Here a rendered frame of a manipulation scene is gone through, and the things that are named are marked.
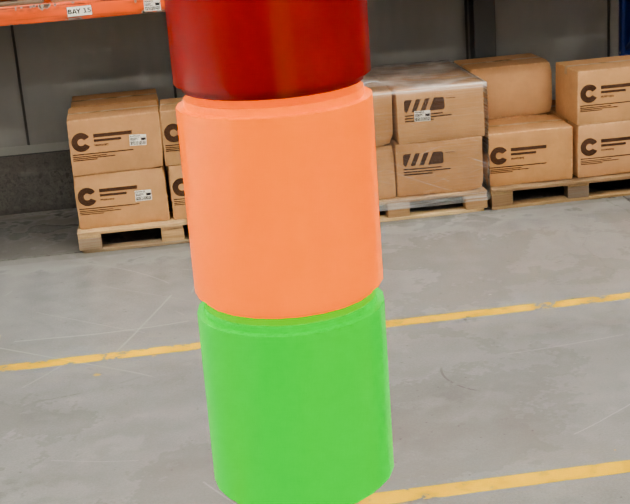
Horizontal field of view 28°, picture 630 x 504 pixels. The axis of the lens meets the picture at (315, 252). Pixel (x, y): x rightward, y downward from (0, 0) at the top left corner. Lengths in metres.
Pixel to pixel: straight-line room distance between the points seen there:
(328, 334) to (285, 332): 0.01
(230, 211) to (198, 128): 0.02
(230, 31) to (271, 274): 0.06
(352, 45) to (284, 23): 0.02
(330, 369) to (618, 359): 5.71
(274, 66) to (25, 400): 5.78
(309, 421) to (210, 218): 0.06
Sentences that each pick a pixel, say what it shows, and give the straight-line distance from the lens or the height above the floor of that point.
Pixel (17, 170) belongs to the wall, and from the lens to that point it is 9.35.
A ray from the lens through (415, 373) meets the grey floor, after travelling 5.89.
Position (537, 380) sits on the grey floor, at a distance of 5.79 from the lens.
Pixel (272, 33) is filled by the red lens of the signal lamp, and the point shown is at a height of 2.29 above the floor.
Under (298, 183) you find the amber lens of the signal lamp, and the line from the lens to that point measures 0.30.
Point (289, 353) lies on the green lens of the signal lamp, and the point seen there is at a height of 2.21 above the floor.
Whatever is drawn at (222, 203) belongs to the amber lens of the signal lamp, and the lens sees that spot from 0.31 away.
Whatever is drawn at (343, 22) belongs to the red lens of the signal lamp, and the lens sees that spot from 0.30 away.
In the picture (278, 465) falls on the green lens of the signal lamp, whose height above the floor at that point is 2.18.
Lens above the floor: 2.32
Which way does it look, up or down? 17 degrees down
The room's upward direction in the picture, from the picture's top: 4 degrees counter-clockwise
